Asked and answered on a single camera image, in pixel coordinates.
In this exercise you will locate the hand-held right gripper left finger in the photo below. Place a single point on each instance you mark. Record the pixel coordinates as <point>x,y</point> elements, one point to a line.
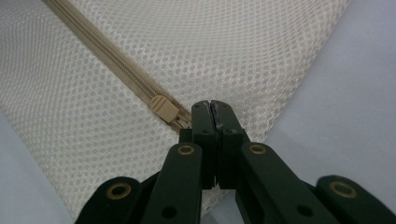
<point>203,137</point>

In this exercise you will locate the white mesh laundry bag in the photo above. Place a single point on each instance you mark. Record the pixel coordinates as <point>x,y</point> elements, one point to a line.
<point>93,93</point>

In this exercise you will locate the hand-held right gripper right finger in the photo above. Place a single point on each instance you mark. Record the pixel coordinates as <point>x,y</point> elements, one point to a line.
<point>229,137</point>

